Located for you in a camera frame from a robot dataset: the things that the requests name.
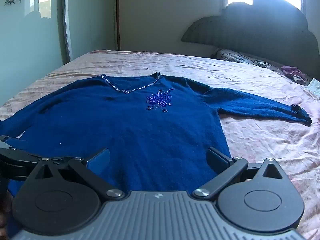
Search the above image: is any pink bed sheet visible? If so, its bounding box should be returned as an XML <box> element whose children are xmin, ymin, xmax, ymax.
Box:
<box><xmin>0</xmin><ymin>50</ymin><xmax>320</xmax><ymax>240</ymax></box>

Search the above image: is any patterned pillow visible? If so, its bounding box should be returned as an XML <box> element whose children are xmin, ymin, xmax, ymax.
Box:
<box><xmin>211</xmin><ymin>48</ymin><xmax>313</xmax><ymax>79</ymax></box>

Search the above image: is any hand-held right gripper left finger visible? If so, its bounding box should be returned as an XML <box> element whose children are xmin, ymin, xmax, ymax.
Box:
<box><xmin>27</xmin><ymin>148</ymin><xmax>125</xmax><ymax>198</ymax></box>

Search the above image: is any grey scalloped headboard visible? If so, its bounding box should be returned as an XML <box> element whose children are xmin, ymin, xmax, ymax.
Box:
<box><xmin>180</xmin><ymin>0</ymin><xmax>320</xmax><ymax>80</ymax></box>

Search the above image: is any purple cloth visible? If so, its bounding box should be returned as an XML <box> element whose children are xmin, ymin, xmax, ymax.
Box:
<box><xmin>280</xmin><ymin>65</ymin><xmax>306</xmax><ymax>79</ymax></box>

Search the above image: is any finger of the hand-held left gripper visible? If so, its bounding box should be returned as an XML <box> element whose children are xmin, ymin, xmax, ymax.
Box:
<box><xmin>15</xmin><ymin>150</ymin><xmax>75</xmax><ymax>165</ymax></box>
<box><xmin>0</xmin><ymin>135</ymin><xmax>28</xmax><ymax>152</ymax></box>

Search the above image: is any flowered glass wardrobe door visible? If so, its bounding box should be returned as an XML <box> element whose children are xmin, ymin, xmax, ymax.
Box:
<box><xmin>0</xmin><ymin>0</ymin><xmax>66</xmax><ymax>107</ymax></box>
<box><xmin>64</xmin><ymin>0</ymin><xmax>118</xmax><ymax>64</ymax></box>

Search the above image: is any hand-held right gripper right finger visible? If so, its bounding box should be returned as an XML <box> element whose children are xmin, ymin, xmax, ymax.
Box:
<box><xmin>193</xmin><ymin>147</ymin><xmax>290</xmax><ymax>201</ymax></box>

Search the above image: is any pale printed cloth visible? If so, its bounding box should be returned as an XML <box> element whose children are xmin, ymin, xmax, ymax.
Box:
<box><xmin>304</xmin><ymin>78</ymin><xmax>320</xmax><ymax>93</ymax></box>

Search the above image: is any blue beaded sweater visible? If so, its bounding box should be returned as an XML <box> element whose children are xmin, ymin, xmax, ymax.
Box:
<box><xmin>0</xmin><ymin>72</ymin><xmax>312</xmax><ymax>230</ymax></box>

